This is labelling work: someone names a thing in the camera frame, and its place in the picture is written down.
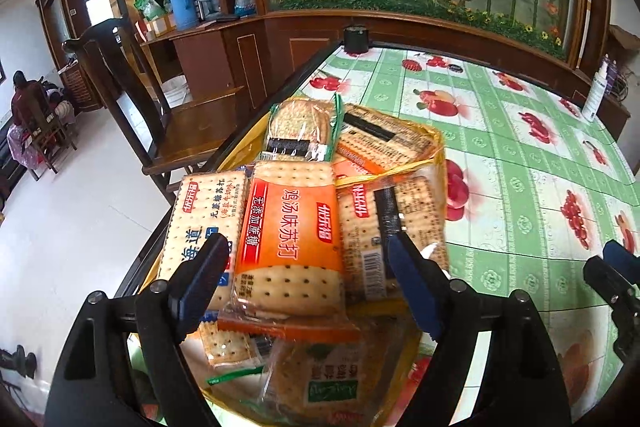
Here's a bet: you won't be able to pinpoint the green edged cracker packet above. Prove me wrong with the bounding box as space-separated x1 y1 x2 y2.
260 94 346 162

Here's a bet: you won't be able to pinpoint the white bucket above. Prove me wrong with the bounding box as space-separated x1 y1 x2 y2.
160 76 193 108

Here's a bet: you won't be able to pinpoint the dark wooden chair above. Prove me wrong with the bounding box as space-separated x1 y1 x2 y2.
62 16 246 198

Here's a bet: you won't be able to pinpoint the white spray bottle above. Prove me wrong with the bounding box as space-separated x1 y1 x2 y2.
581 54 613 124

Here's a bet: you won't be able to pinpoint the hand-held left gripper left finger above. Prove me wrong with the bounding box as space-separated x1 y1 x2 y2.
45 232 232 427

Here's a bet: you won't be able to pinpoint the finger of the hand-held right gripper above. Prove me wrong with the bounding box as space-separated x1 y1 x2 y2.
602 239 640 289
584 255 640 363

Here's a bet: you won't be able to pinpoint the orange packet with printed back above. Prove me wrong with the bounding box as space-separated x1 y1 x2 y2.
332 103 443 175

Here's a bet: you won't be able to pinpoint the wooden dining chair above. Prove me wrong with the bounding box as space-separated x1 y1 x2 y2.
25 82 78 172

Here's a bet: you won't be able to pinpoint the blue cracker packet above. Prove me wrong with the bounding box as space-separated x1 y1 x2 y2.
157 169 251 313

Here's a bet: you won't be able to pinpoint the green label cracker packet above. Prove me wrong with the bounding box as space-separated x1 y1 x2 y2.
260 339 401 418

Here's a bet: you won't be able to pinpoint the blue thermos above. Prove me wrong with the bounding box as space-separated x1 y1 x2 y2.
167 0 201 30

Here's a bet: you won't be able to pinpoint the tangled dark cables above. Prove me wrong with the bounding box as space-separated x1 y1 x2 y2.
607 62 636 102

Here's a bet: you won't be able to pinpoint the yellow tray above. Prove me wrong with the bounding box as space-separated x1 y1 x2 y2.
135 97 448 427

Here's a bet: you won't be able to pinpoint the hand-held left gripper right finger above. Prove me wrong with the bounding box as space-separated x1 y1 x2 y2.
385 232 571 427

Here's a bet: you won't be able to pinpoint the wooden sideboard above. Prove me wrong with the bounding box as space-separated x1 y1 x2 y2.
140 9 351 108

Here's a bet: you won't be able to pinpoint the black jar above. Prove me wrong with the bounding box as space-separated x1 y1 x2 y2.
342 24 371 56

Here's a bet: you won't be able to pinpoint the green bag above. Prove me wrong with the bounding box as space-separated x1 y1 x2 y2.
134 0 166 22

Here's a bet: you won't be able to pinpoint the clear cracker packet with barcode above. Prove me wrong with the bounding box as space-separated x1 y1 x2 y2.
335 174 451 305

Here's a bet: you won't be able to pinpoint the small cardboard box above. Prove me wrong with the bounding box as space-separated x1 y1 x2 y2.
145 13 177 38

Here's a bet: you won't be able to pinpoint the orange cracker packet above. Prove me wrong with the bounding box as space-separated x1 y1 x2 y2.
217 161 361 343

